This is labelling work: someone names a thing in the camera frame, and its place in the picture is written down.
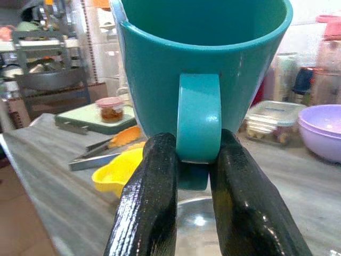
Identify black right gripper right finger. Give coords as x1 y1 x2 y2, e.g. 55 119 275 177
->
210 129 314 256

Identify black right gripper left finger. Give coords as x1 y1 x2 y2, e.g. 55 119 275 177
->
103 132 178 256

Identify teal mug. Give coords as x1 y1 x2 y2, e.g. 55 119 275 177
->
110 0 294 190

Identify yellow plastic bowl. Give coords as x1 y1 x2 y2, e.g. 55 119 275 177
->
92 147 144 199

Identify shallow steel plate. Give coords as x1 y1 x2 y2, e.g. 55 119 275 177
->
174 196 223 256

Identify steel tongs with orange tips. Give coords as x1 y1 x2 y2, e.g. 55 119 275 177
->
68 125 146 172

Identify glass food container with lid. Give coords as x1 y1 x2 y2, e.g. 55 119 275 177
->
245 100 307 146

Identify small jar with pink lid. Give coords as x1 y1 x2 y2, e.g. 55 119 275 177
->
95 97 125 123

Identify pale green tray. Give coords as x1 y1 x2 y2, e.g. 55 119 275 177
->
54 102 138 135

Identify purple plastic bowl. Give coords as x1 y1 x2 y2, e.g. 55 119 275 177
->
297 104 341 164

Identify maroon canister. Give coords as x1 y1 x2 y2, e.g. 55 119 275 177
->
251 66 275 107

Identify pale food packet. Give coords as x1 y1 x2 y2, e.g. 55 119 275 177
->
274 53 296 102

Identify steel wok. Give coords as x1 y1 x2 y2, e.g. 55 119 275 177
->
15 66 86 91

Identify grey metal dish rack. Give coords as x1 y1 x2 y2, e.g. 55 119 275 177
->
12 29 91 118

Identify pink drink bottle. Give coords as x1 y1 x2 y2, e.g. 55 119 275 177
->
315 14 341 106

